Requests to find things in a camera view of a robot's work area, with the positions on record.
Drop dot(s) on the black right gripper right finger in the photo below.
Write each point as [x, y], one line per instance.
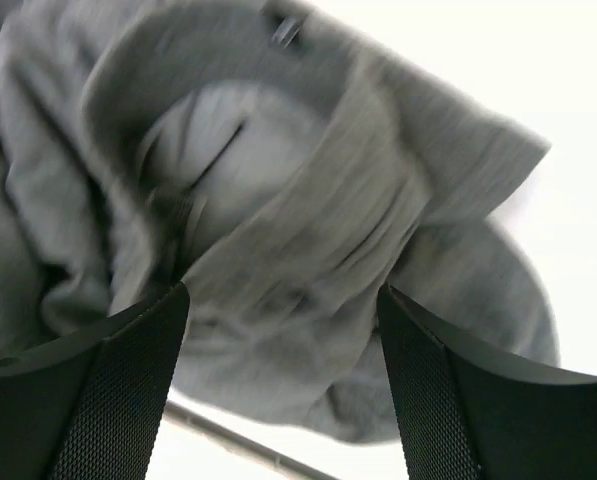
[468, 410]

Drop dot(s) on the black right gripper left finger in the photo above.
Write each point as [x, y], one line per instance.
[89, 405]

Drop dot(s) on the grey drawstring shorts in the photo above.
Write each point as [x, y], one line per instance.
[283, 168]

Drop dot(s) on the aluminium table edge rail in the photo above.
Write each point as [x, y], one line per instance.
[240, 445]

